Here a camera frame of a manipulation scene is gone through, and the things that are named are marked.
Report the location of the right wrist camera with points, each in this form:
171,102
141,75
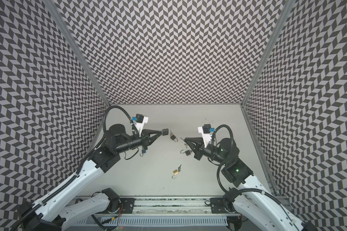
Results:
206,132

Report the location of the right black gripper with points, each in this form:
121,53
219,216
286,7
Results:
199,148

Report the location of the brass padlock with keys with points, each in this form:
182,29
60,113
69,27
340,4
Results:
176,172

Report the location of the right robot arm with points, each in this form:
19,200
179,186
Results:
248,184

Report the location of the black padlock top with keys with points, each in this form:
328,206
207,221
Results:
173,137

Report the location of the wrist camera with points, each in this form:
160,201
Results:
206,132
138,121

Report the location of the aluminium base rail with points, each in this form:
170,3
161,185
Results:
166,212

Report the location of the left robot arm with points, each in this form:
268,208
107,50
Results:
53,213

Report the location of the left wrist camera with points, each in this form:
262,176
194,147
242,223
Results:
138,121

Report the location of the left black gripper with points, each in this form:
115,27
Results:
146,139

